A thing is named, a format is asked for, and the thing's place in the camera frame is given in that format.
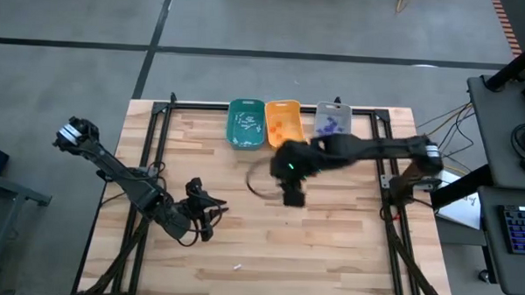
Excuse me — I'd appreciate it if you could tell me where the teal plastic bin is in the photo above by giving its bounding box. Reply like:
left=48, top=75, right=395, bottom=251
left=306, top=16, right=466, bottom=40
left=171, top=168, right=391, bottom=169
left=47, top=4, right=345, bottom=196
left=225, top=97, right=267, bottom=152

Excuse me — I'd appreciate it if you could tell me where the black backlit keyboard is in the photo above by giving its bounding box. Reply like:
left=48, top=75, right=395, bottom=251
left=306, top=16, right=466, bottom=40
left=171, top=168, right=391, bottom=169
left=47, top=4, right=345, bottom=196
left=499, top=203, right=525, bottom=256

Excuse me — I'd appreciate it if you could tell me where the loose cable bundle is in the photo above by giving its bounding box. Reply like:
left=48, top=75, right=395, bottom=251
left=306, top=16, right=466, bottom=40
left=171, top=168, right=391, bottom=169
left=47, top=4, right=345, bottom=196
left=414, top=100, right=478, bottom=173

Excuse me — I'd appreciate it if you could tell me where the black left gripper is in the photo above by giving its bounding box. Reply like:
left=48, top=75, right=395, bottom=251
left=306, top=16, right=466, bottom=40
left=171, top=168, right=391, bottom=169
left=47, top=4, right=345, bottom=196
left=182, top=176, right=231, bottom=243

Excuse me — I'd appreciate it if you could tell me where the black diagonal pole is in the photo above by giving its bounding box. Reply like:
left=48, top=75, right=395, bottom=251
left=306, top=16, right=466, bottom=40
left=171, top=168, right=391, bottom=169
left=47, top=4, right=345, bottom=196
left=484, top=32, right=525, bottom=93

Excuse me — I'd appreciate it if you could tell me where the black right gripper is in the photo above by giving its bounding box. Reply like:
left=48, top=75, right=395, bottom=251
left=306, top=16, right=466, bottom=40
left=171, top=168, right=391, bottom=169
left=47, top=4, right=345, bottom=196
left=269, top=138, right=329, bottom=209

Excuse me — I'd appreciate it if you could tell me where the black mat orange striped edge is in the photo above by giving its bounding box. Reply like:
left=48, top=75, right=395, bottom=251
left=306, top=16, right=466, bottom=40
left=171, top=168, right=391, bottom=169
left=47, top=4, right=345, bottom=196
left=488, top=0, right=525, bottom=60

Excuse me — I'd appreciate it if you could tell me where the grey desk top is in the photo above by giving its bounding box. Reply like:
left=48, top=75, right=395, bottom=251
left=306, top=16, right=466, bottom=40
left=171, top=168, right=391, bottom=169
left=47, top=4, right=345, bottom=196
left=473, top=185, right=525, bottom=295
left=464, top=74, right=525, bottom=191

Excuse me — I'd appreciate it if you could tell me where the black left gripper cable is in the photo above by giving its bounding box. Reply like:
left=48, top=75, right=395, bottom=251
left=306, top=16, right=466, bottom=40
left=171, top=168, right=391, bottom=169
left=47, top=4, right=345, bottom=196
left=143, top=160, right=226, bottom=249

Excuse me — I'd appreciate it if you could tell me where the black aluminium table frame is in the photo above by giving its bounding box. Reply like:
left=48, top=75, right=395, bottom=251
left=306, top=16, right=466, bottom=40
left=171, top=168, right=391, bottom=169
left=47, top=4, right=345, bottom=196
left=71, top=88, right=460, bottom=295

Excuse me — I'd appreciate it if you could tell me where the orange plastic bin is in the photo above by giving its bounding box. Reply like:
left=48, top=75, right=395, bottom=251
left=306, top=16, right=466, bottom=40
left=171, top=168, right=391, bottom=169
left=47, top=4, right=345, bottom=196
left=263, top=99, right=308, bottom=150

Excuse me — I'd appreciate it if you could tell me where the light grey plastic bin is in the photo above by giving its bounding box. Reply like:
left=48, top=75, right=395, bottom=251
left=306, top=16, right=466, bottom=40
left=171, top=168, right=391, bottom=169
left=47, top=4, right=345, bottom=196
left=314, top=101, right=354, bottom=138

